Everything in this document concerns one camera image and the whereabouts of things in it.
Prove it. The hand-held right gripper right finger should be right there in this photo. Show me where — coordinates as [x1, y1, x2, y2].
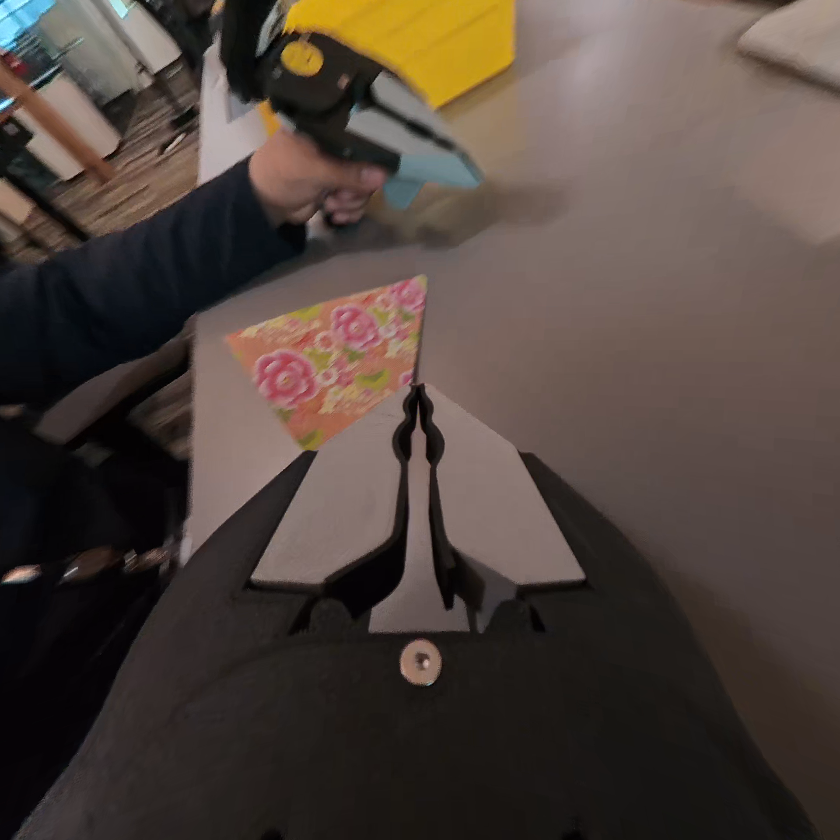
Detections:
[419, 385, 587, 632]

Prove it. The floral origami paper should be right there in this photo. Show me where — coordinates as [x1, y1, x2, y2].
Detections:
[224, 274, 429, 454]

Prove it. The black office chair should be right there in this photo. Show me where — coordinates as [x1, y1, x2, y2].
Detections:
[0, 367, 194, 657]

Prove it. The person's left hand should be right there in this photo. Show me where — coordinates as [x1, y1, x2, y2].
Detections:
[251, 126, 389, 228]

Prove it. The person's left forearm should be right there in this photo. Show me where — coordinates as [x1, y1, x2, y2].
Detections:
[0, 156, 308, 409]

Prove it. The white rounded pad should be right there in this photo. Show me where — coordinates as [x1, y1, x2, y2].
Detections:
[735, 0, 840, 94]

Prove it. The white cabinet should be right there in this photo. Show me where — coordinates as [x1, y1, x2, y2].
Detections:
[29, 71, 124, 181]

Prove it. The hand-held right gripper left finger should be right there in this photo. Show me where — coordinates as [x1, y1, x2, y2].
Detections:
[251, 386, 421, 619]

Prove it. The yellow box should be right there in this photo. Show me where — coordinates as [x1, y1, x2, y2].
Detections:
[259, 0, 517, 133]

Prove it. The wooden post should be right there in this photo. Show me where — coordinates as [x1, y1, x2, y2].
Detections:
[0, 60, 116, 186]

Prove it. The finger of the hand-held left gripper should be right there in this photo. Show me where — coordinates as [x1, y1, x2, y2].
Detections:
[382, 175, 429, 212]
[346, 71, 484, 191]

